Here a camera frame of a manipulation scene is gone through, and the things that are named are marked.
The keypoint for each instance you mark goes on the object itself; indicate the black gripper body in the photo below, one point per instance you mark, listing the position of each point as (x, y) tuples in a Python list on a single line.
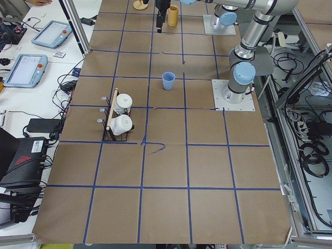
[(162, 4)]

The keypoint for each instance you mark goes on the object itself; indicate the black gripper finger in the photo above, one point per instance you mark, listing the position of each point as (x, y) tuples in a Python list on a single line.
[(159, 22), (163, 16)]

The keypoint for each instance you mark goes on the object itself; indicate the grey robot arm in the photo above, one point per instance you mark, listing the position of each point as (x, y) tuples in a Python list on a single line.
[(242, 70), (224, 15)]

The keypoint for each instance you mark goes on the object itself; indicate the bamboo wooden cup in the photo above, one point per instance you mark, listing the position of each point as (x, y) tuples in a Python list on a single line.
[(173, 15)]

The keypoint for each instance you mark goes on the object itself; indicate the round wooden coaster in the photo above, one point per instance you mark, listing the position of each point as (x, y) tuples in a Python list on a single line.
[(139, 5)]

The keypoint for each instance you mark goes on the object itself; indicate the white mug far rack side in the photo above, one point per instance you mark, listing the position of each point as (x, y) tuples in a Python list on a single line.
[(123, 104)]

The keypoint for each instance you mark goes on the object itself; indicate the upper teach pendant tablet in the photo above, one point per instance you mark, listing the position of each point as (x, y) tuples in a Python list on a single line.
[(53, 34)]

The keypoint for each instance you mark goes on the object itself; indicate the teach pendant tablet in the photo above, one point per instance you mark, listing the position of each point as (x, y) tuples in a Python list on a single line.
[(53, 34), (27, 71)]

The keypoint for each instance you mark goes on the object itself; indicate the white mug near rack end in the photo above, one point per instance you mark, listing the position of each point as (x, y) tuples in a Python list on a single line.
[(121, 124)]

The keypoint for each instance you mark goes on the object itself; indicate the lower teach pendant tablet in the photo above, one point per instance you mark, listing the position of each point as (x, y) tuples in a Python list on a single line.
[(27, 71)]

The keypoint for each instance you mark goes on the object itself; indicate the black power adapter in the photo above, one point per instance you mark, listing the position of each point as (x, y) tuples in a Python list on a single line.
[(42, 125)]

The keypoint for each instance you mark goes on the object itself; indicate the black computer box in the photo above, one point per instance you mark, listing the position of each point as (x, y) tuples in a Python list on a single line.
[(21, 160)]

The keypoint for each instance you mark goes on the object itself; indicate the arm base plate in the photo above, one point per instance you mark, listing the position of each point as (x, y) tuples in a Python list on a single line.
[(226, 31), (224, 99)]

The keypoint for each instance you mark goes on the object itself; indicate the aluminium frame post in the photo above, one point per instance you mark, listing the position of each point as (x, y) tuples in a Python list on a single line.
[(74, 21)]

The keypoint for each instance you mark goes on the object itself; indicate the black wire mug rack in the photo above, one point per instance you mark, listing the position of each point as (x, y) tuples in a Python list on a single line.
[(109, 112)]

